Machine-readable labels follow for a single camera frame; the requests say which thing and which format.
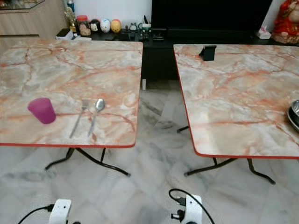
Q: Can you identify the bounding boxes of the purple plastic cup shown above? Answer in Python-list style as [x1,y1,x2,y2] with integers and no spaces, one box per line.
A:
[28,97,57,125]

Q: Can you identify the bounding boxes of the silver fork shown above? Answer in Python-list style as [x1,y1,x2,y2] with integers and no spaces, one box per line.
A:
[69,99,90,139]

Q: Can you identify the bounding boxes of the silver spoon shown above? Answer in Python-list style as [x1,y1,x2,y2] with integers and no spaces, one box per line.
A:
[87,98,106,137]

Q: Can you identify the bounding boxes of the small black box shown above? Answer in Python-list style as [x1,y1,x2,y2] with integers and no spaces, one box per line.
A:
[56,28,74,39]

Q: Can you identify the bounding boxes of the black metal table legs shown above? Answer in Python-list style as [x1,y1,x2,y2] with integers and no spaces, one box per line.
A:
[177,125,276,185]
[45,147,130,177]

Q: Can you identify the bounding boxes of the red lid jar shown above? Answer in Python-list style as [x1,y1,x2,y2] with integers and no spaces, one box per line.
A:
[76,15,91,37]

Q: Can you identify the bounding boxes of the black egg toy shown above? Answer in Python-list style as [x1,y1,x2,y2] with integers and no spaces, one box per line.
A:
[90,19,101,33]

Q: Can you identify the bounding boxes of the white egg toy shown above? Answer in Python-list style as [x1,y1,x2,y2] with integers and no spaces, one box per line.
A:
[100,19,111,33]

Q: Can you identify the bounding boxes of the orange egg toy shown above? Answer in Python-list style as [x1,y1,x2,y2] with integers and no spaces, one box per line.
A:
[111,19,122,34]

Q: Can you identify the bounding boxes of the green white small item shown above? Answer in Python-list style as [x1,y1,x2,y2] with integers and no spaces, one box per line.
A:
[138,15,151,40]

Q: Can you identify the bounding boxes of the black phone stand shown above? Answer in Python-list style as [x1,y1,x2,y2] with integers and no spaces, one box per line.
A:
[199,45,217,62]

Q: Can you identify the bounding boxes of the black television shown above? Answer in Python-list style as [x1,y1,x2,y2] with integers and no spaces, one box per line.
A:
[151,0,273,30]

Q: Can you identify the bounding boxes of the small pink white ornament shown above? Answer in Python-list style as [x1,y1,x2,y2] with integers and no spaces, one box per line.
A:
[256,26,271,39]

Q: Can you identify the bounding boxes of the stainless steel bowl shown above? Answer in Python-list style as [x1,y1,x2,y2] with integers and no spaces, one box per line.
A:
[287,99,299,131]

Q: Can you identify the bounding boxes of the red gold figurine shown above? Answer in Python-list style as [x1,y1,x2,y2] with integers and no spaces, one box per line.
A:
[272,0,299,45]

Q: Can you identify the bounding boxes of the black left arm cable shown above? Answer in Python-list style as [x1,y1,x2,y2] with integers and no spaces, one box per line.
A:
[17,204,55,224]

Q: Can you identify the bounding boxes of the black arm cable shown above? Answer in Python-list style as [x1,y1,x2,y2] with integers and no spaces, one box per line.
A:
[169,189,216,224]
[17,204,55,224]

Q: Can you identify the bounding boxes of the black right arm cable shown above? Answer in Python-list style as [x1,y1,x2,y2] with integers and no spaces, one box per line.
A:
[169,189,216,224]

